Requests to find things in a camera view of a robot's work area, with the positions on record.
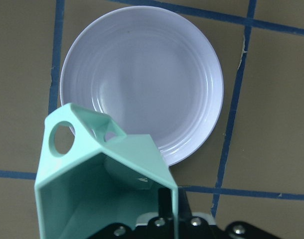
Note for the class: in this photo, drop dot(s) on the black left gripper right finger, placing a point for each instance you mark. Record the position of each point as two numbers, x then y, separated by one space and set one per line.
184 211

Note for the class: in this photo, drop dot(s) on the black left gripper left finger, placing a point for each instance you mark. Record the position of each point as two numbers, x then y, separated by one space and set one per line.
164 203

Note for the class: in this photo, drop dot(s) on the lavender plate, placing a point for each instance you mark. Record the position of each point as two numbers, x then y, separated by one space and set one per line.
153 72

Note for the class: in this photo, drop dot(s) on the mint green angular cup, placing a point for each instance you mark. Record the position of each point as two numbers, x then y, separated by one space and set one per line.
92 174

